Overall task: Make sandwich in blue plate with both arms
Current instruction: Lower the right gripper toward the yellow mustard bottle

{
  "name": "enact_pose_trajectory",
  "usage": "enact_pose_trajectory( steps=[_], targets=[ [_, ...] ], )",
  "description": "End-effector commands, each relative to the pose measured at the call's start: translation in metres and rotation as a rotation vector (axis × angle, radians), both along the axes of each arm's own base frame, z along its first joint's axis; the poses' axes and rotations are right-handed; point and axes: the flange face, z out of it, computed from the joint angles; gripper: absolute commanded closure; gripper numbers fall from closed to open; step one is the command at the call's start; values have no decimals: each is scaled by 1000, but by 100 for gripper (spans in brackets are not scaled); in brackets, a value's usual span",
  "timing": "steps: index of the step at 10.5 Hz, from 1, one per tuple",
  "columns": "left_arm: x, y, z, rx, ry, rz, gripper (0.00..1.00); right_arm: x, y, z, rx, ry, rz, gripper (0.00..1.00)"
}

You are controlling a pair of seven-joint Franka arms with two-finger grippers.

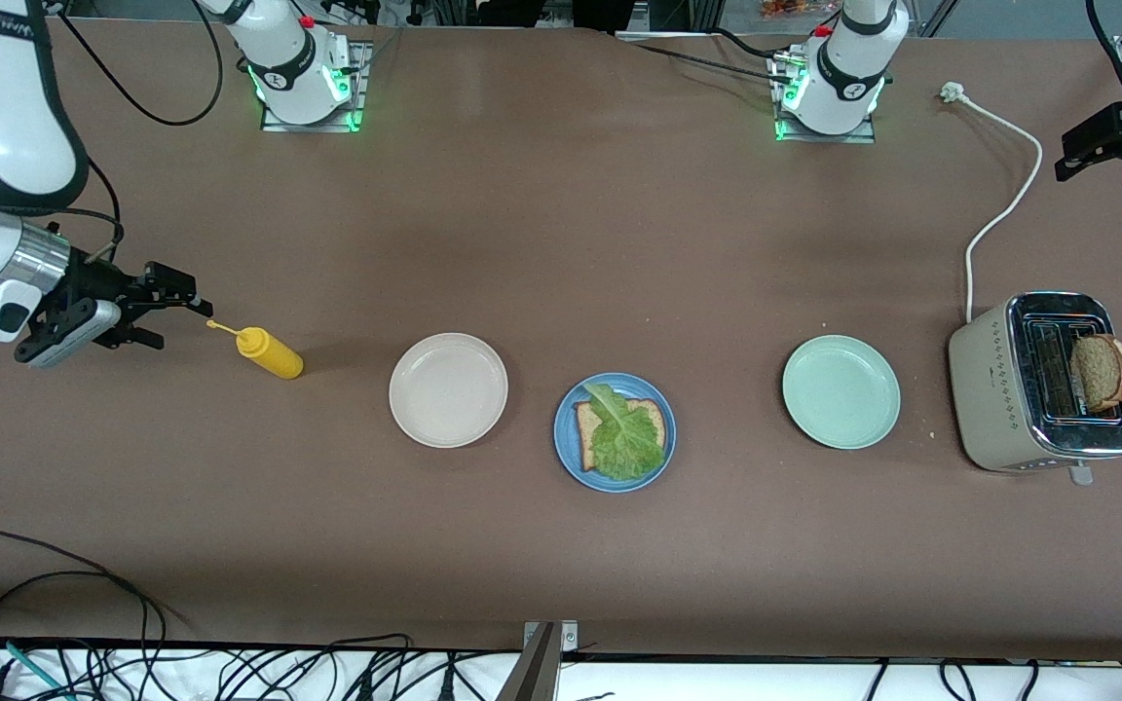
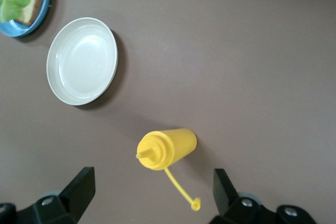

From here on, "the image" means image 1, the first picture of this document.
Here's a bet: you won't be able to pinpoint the yellow mustard squeeze bottle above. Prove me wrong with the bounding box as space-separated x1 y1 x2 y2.
206 319 305 381

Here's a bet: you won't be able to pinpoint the bread slice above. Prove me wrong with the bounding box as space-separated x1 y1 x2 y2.
1069 334 1122 413
575 397 667 473

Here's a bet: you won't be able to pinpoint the green lettuce leaf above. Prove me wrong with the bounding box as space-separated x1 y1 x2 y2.
584 383 667 482

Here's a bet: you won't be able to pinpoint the beige round plate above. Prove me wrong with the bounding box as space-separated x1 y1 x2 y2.
389 333 509 450

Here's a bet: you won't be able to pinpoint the light green round plate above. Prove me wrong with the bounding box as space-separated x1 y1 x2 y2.
781 335 902 451

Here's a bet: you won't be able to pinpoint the blue round plate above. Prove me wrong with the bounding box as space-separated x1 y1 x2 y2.
553 372 678 494

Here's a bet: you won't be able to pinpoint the beige chrome toaster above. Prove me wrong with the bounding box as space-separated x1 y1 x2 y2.
948 291 1122 486

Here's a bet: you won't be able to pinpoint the white toaster power cable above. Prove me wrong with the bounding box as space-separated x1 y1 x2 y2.
941 82 1044 324

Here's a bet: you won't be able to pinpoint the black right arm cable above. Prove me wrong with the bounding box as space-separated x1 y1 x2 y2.
0 0 226 264

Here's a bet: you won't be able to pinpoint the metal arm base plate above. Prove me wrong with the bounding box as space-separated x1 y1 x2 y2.
259 41 372 133
770 49 879 144

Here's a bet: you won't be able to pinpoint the black base supply cable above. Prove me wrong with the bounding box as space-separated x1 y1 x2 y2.
631 27 796 84

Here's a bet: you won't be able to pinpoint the black cable tangle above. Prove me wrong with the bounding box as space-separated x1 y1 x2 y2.
0 633 504 701

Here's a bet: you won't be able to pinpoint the silver background equipment frame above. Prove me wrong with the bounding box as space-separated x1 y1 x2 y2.
507 0 650 30

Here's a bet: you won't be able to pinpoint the grey camera mast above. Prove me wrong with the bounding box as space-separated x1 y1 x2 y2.
495 623 562 701

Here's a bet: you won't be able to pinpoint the silver metal edge bracket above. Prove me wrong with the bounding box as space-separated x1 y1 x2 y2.
522 620 580 653

